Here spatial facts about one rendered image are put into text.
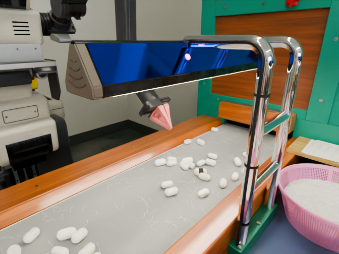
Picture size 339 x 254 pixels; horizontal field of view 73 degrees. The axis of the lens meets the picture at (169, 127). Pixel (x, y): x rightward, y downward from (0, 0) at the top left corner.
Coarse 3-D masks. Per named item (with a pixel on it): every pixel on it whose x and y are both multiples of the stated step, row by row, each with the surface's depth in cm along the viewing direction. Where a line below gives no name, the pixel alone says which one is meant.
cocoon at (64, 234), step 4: (68, 228) 45; (72, 228) 46; (60, 232) 45; (64, 232) 45; (68, 232) 45; (72, 232) 45; (56, 236) 45; (60, 236) 44; (64, 236) 44; (68, 236) 45
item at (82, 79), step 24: (72, 48) 29; (96, 48) 30; (120, 48) 33; (144, 48) 36; (168, 48) 39; (192, 48) 44; (72, 72) 31; (96, 72) 29; (120, 72) 31; (144, 72) 34; (168, 72) 38; (192, 72) 42; (216, 72) 48; (96, 96) 29
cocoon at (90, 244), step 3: (87, 243) 42; (90, 243) 42; (93, 243) 43; (84, 246) 42; (87, 246) 42; (90, 246) 42; (93, 246) 42; (81, 249) 41; (84, 249) 41; (87, 249) 41; (90, 249) 41; (93, 249) 42; (81, 252) 40; (84, 252) 41; (87, 252) 41; (90, 252) 41
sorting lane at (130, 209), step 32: (224, 128) 104; (224, 160) 76; (96, 192) 60; (128, 192) 60; (160, 192) 60; (192, 192) 60; (224, 192) 60; (32, 224) 49; (64, 224) 49; (96, 224) 49; (128, 224) 49; (160, 224) 49; (192, 224) 49
